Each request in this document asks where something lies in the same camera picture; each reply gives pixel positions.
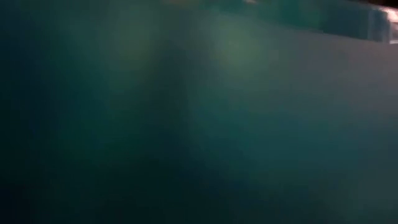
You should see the teal plastic bin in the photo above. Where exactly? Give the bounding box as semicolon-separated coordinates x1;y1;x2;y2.
0;0;398;224

